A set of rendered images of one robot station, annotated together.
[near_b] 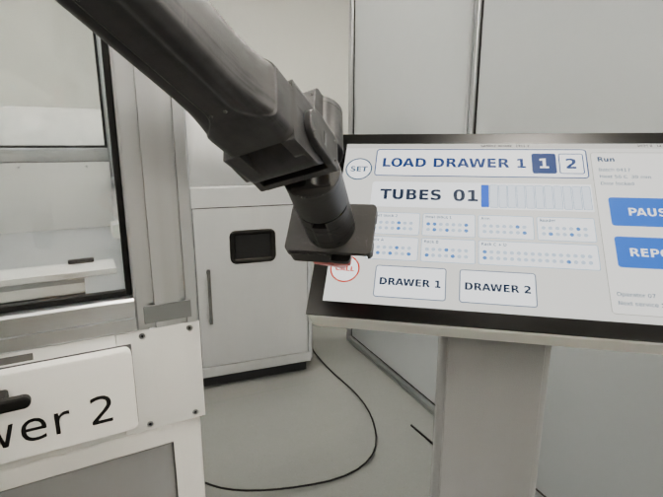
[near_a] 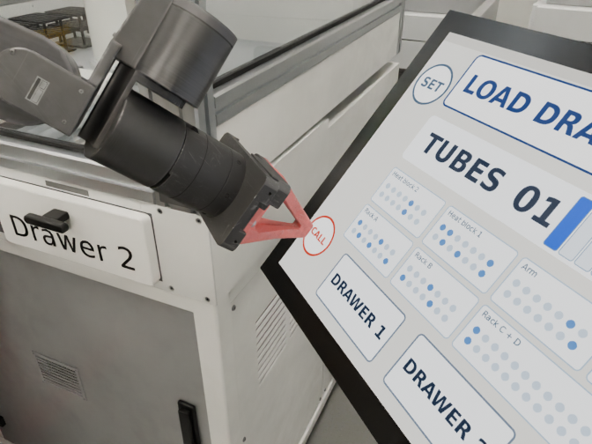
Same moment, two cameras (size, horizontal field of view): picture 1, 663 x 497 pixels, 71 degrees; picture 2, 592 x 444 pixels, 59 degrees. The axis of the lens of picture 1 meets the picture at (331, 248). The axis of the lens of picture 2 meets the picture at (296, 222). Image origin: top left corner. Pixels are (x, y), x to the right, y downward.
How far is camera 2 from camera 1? 49 cm
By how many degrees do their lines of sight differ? 52
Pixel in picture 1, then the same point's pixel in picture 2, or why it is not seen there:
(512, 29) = not seen: outside the picture
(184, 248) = not seen: hidden behind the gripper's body
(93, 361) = (116, 217)
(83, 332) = (115, 189)
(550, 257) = (572, 430)
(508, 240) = (531, 337)
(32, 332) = (87, 174)
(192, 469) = (210, 344)
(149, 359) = (166, 233)
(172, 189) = not seen: hidden behind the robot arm
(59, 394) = (99, 232)
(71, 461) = (123, 283)
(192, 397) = (204, 285)
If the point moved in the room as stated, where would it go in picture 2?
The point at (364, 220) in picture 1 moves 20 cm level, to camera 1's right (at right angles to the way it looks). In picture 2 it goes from (246, 194) to (465, 349)
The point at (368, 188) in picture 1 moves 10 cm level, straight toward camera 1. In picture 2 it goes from (418, 125) to (325, 150)
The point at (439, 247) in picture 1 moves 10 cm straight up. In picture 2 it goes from (425, 276) to (446, 151)
